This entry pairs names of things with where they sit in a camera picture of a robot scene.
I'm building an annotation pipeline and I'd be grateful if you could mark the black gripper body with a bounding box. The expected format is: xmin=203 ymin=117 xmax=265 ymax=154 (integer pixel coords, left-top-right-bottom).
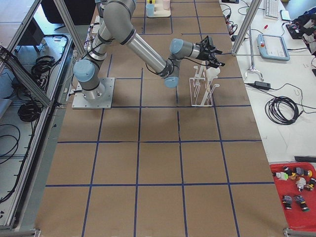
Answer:
xmin=196 ymin=36 xmax=217 ymax=64

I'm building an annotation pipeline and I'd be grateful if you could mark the white ikea cup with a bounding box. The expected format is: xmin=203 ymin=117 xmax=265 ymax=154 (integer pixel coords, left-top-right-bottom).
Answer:
xmin=206 ymin=67 xmax=220 ymax=81

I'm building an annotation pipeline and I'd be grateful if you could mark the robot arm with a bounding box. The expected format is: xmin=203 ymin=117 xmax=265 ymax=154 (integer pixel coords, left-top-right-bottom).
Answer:
xmin=74 ymin=0 xmax=224 ymax=101

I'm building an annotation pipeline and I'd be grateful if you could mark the blue teach pendant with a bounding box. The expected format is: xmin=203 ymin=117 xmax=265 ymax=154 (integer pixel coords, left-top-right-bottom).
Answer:
xmin=257 ymin=34 xmax=290 ymax=61

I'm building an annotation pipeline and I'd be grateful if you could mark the black power adapter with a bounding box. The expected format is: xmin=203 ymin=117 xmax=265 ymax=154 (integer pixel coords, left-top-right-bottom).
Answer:
xmin=254 ymin=81 xmax=271 ymax=90

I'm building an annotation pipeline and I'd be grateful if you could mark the cream plastic tray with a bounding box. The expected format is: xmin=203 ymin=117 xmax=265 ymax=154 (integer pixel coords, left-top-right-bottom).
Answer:
xmin=145 ymin=0 xmax=171 ymax=18

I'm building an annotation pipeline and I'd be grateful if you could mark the white keyboard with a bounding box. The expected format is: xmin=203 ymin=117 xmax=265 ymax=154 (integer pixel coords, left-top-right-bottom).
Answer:
xmin=264 ymin=0 xmax=279 ymax=20

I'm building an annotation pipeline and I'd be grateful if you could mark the black smartphone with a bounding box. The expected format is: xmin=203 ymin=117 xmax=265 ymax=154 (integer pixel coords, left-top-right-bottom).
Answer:
xmin=280 ymin=10 xmax=291 ymax=21

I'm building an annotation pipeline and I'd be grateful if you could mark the red parts bin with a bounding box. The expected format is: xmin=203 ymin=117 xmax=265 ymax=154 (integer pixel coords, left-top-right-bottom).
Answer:
xmin=274 ymin=177 xmax=316 ymax=232

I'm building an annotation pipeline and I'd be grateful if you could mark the white wire cup rack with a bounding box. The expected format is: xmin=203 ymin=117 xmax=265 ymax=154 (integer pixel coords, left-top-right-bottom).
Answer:
xmin=189 ymin=66 xmax=220 ymax=107

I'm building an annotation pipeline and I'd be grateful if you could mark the aluminium frame post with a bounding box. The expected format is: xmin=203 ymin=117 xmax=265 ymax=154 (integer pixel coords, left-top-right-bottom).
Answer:
xmin=232 ymin=0 xmax=261 ymax=55

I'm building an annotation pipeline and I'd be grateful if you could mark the coiled black cable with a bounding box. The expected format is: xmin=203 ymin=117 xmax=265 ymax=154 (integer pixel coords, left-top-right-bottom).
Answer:
xmin=265 ymin=96 xmax=301 ymax=125

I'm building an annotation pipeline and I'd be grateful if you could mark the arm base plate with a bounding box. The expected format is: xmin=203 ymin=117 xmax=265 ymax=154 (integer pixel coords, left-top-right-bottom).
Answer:
xmin=72 ymin=78 xmax=115 ymax=109

